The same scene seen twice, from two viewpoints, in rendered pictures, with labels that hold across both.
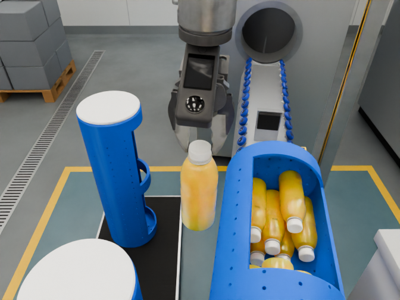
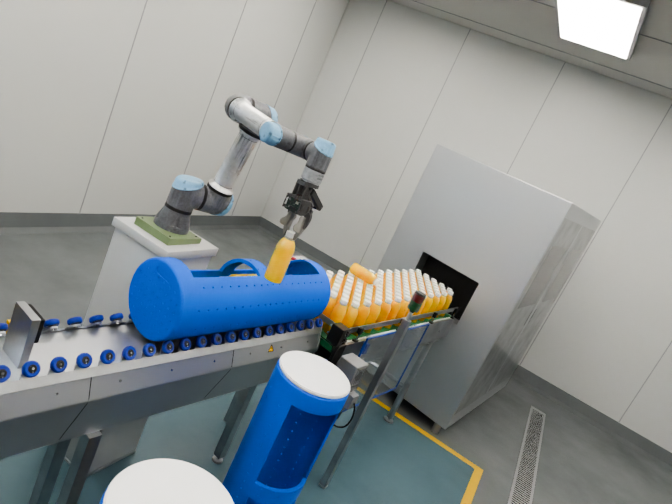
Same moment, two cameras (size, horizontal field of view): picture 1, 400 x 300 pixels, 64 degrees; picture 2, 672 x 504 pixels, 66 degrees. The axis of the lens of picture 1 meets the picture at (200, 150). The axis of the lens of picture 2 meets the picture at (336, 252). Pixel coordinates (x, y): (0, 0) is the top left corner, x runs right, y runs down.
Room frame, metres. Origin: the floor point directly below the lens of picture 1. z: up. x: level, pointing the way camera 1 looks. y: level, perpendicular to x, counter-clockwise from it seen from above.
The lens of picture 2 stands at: (2.05, 0.82, 1.90)
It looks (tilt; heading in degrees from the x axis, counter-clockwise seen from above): 14 degrees down; 201
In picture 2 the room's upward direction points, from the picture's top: 24 degrees clockwise
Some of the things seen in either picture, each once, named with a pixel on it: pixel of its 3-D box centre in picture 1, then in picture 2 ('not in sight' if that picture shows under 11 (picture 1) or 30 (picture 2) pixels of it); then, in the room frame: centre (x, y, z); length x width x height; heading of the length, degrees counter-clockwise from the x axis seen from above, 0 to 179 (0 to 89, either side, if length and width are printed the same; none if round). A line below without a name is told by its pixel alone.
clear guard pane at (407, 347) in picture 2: not in sight; (383, 366); (-0.79, 0.28, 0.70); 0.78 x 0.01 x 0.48; 171
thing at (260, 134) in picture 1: (267, 126); (24, 334); (1.11, -0.29, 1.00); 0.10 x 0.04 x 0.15; 81
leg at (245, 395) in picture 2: not in sight; (238, 412); (-0.15, -0.16, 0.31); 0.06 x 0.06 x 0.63; 81
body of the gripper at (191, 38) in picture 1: (204, 65); (302, 197); (0.44, -0.01, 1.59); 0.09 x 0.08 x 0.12; 174
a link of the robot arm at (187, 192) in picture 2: not in sight; (186, 192); (0.31, -0.59, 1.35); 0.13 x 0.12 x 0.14; 155
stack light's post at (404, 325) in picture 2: not in sight; (363, 406); (-0.52, 0.33, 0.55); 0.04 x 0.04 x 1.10; 81
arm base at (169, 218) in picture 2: not in sight; (175, 216); (0.32, -0.59, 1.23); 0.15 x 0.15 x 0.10
